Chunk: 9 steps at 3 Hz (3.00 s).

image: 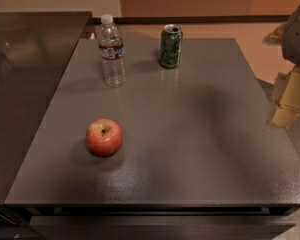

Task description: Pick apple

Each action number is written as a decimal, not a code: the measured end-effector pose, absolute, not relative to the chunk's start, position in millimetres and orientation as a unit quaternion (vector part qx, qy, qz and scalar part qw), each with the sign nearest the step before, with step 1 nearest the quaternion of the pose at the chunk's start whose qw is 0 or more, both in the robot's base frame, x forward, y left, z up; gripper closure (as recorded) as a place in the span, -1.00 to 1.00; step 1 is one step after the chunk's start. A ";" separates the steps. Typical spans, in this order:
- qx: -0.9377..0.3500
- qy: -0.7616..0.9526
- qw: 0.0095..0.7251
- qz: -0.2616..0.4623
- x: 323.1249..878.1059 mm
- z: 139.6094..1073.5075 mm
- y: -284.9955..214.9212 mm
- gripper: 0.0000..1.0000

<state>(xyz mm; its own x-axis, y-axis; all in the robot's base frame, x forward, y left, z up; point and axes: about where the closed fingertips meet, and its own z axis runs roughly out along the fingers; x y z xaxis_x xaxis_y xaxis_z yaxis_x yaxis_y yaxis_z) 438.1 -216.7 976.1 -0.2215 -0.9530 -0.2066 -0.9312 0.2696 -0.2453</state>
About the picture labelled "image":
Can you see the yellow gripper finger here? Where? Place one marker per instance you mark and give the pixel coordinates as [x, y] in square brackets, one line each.
[285, 106]

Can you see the red apple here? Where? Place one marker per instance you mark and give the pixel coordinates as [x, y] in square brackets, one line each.
[104, 137]

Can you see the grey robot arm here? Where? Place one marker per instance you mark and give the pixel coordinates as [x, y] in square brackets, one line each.
[290, 38]

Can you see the green soda can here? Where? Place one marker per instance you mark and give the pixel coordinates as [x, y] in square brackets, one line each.
[171, 43]

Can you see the clear plastic water bottle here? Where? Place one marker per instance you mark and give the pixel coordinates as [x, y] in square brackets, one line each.
[110, 44]

